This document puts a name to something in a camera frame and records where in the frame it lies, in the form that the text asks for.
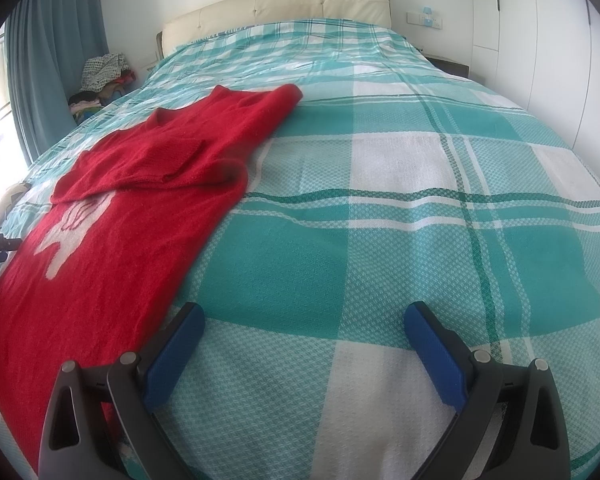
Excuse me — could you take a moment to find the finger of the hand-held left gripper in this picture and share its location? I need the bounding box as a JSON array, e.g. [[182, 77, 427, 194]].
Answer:
[[0, 233, 24, 264]]

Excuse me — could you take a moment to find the dark bedside table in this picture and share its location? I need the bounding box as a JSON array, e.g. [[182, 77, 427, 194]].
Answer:
[[422, 54, 473, 79]]

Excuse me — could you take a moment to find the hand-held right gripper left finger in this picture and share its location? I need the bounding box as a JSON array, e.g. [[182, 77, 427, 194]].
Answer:
[[37, 302, 207, 480]]

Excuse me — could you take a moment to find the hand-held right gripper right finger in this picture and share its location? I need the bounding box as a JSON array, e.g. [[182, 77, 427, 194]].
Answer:
[[403, 301, 573, 480]]

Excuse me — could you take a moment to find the red knitted sweater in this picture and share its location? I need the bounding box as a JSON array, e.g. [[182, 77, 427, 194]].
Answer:
[[0, 84, 303, 476]]

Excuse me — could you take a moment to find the white wall socket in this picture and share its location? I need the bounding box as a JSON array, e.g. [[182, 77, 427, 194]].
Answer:
[[407, 6, 444, 29]]

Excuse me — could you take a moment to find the cream padded headboard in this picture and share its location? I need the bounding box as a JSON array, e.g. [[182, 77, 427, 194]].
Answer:
[[156, 0, 392, 61]]

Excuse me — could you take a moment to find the white wardrobe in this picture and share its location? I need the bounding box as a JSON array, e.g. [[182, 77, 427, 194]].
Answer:
[[467, 0, 600, 148]]

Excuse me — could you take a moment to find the pile of clothes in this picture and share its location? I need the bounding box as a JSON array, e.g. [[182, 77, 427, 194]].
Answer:
[[67, 52, 138, 123]]

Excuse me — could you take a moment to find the blue curtain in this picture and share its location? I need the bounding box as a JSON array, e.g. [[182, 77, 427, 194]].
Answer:
[[2, 0, 106, 166]]

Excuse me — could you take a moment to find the bed with teal checked cover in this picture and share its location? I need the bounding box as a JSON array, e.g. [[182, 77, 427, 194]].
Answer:
[[0, 19, 600, 480]]

